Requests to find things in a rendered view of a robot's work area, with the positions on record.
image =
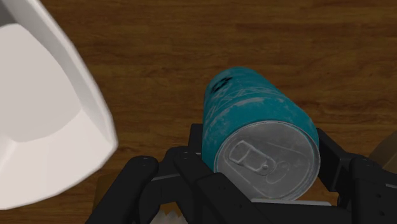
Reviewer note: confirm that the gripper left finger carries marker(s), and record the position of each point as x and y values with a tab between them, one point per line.
186	173

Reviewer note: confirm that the brown box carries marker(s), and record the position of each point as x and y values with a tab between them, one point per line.
386	153

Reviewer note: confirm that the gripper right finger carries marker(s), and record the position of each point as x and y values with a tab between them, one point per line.
356	176

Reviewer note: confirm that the teal drink can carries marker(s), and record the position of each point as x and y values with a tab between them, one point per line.
248	118

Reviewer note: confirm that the white angular bowl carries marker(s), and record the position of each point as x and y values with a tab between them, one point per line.
40	118

